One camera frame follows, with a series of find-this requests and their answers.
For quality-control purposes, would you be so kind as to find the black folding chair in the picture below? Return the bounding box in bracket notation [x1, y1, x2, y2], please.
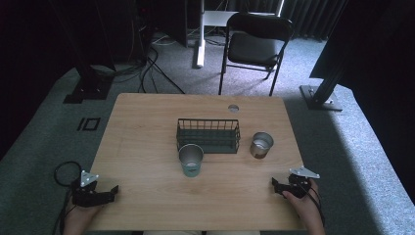
[217, 12, 295, 97]

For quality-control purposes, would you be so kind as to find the teal metal cup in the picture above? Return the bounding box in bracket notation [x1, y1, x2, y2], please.
[177, 143, 205, 178]

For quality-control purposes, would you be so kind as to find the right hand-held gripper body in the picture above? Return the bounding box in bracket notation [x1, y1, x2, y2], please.
[287, 165, 321, 200]

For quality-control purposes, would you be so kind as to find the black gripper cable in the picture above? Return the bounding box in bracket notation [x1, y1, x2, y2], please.
[301, 181, 327, 228]
[52, 161, 83, 235]

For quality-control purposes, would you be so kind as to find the black stand with flat base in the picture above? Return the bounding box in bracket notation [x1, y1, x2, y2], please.
[48, 0, 115, 105]

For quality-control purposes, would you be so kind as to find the dark wire basket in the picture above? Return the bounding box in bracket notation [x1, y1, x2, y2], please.
[176, 117, 242, 155]

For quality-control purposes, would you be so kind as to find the brown metal cup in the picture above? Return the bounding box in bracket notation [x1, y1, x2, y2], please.
[250, 131, 275, 161]

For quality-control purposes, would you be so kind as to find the person's right hand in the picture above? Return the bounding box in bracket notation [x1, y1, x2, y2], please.
[281, 179, 324, 229]

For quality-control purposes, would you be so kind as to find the bundle of black floor cables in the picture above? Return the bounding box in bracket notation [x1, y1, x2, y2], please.
[91, 45, 187, 96]

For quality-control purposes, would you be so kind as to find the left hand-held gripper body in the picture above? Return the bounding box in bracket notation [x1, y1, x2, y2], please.
[70, 169, 101, 209]

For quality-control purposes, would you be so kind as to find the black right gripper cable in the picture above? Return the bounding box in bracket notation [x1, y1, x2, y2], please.
[301, 181, 327, 228]

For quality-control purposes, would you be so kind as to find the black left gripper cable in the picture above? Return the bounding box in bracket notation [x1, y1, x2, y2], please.
[52, 161, 83, 235]

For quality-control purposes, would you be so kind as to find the black stand with metal base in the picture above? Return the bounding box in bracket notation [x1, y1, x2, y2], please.
[299, 58, 348, 113]

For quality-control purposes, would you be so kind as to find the person's left hand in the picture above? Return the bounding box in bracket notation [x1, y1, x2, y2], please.
[63, 203, 104, 235]

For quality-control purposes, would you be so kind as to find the black cabinet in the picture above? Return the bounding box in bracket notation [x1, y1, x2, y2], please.
[136, 0, 190, 49]

